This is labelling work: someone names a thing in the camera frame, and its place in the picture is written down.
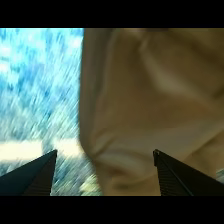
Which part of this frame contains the beige shirt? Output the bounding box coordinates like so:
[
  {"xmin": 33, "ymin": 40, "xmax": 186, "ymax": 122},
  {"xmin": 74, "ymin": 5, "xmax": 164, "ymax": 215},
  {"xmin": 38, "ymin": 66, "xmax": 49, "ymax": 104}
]
[{"xmin": 78, "ymin": 28, "xmax": 224, "ymax": 197}]

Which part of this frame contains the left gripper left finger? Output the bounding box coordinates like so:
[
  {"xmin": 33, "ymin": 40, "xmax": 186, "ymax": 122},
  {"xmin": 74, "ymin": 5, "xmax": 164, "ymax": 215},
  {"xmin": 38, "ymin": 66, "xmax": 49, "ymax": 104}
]
[{"xmin": 0, "ymin": 149, "xmax": 58, "ymax": 197}]

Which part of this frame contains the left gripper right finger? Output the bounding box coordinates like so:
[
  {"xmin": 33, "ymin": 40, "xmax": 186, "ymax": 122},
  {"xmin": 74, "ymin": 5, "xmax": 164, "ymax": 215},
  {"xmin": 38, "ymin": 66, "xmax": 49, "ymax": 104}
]
[{"xmin": 152, "ymin": 148, "xmax": 224, "ymax": 197}]

